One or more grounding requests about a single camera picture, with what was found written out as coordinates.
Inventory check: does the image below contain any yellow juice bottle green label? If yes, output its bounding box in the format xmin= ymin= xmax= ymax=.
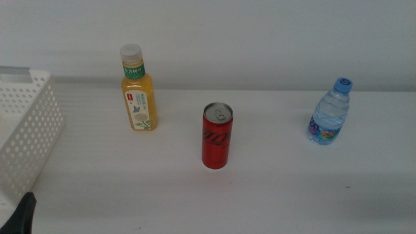
xmin=119 ymin=44 xmax=159 ymax=132

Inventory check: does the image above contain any red cola can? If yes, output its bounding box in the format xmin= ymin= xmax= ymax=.
xmin=201 ymin=102 xmax=234 ymax=170

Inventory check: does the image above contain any clear water bottle blue cap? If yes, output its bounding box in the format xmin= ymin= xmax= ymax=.
xmin=306 ymin=77 xmax=354 ymax=146

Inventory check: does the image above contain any white perforated plastic basket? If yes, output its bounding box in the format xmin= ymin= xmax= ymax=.
xmin=0 ymin=66 xmax=65 ymax=209

